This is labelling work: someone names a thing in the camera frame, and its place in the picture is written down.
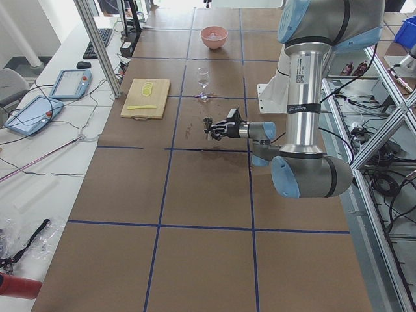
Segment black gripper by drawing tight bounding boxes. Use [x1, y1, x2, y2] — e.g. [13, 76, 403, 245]
[205, 120, 241, 141]

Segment steel cocktail jigger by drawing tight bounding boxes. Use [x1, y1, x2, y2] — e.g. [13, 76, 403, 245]
[203, 117, 213, 140]

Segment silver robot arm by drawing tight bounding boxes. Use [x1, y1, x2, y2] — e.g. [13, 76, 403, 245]
[204, 1, 385, 198]

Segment clear wine glass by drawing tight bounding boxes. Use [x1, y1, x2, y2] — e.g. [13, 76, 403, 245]
[197, 67, 209, 103]

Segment clear ice cubes pile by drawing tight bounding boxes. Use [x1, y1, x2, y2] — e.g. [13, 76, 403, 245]
[207, 32, 222, 41]

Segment bamboo cutting board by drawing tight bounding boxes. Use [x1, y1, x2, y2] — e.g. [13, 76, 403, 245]
[120, 79, 170, 119]

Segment yellow lemon slices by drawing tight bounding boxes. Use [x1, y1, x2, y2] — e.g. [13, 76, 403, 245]
[141, 81, 153, 97]

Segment yellow plastic knife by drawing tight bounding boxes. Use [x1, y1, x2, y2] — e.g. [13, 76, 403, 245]
[127, 105, 158, 110]

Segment pink plastic bowl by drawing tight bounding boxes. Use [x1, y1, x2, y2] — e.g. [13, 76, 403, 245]
[200, 26, 228, 49]

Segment long metal rod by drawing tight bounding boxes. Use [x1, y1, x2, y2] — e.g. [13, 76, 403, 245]
[0, 135, 84, 183]

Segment black keyboard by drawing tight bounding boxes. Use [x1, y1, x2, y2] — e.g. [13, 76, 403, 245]
[82, 27, 114, 60]

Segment black computer mouse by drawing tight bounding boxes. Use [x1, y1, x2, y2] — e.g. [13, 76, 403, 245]
[76, 61, 92, 69]

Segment far blue teach pendant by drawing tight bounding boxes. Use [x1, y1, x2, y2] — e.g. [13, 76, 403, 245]
[49, 69, 92, 100]

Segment blue teach pendant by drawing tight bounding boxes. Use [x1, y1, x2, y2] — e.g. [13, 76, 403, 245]
[49, 69, 92, 100]
[5, 96, 64, 136]

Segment near blue teach pendant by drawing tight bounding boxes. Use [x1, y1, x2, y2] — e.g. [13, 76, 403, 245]
[5, 96, 64, 136]

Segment blue storage bin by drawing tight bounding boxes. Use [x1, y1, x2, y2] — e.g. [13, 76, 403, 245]
[394, 16, 416, 49]

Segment red bottle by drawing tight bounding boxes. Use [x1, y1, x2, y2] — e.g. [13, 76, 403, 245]
[0, 273, 42, 299]

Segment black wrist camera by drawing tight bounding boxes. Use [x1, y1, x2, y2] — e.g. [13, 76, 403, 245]
[226, 108, 241, 123]

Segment aluminium frame post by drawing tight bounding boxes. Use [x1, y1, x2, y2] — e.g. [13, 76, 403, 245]
[74, 0, 122, 99]

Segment black strap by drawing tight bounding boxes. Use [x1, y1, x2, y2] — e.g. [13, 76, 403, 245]
[6, 218, 51, 264]

